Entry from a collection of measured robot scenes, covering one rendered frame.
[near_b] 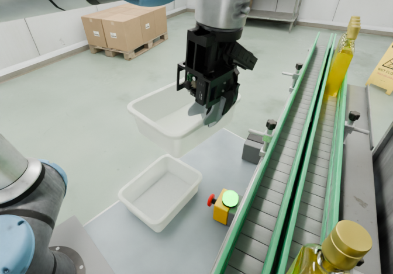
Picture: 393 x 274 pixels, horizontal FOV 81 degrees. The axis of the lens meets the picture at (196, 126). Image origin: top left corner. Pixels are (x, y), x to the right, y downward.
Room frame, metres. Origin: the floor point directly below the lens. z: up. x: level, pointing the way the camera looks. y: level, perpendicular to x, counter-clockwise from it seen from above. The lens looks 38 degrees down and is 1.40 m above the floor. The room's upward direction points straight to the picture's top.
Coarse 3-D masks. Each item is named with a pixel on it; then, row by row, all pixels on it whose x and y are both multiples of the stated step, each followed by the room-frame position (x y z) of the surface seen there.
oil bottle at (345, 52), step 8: (352, 32) 0.90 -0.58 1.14; (352, 40) 0.89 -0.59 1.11; (344, 48) 0.89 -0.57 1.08; (352, 48) 0.88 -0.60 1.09; (336, 56) 0.90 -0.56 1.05; (344, 56) 0.88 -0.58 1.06; (352, 56) 0.87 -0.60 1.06; (336, 64) 0.89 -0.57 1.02; (344, 64) 0.88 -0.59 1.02; (336, 72) 0.89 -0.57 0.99; (344, 72) 0.87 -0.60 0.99; (328, 80) 0.90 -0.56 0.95; (336, 80) 0.88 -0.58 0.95; (328, 88) 0.89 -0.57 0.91; (336, 88) 0.88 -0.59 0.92
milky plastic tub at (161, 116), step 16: (144, 96) 0.47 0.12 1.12; (160, 96) 0.49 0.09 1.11; (176, 96) 0.52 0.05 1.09; (192, 96) 0.56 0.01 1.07; (240, 96) 0.46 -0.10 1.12; (144, 112) 0.45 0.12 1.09; (160, 112) 0.48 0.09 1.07; (176, 112) 0.51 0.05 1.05; (144, 128) 0.40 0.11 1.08; (160, 128) 0.35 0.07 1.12; (176, 128) 0.44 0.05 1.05; (192, 128) 0.35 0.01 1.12; (208, 128) 0.39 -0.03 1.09; (160, 144) 0.36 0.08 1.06; (176, 144) 0.33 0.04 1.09; (192, 144) 0.36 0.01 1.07
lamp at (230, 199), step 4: (228, 192) 0.40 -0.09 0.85; (232, 192) 0.40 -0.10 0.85; (224, 196) 0.39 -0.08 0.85; (228, 196) 0.38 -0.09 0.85; (232, 196) 0.38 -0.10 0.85; (236, 196) 0.39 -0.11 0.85; (224, 200) 0.38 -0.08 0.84; (228, 200) 0.37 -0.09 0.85; (232, 200) 0.37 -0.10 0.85; (236, 200) 0.38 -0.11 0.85; (224, 204) 0.38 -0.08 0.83; (228, 204) 0.37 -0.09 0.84; (232, 204) 0.37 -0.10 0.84; (236, 204) 0.37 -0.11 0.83
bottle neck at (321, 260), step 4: (320, 252) 0.13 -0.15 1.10; (320, 256) 0.12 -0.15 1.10; (324, 256) 0.12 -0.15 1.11; (320, 260) 0.12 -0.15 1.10; (324, 260) 0.12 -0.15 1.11; (320, 264) 0.12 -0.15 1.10; (324, 264) 0.11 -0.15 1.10; (328, 264) 0.11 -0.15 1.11; (324, 268) 0.11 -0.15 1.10; (328, 268) 0.11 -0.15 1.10; (332, 268) 0.11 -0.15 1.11; (336, 268) 0.11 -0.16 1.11; (328, 272) 0.11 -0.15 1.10; (332, 272) 0.11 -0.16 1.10; (336, 272) 0.11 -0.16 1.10; (340, 272) 0.11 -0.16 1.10
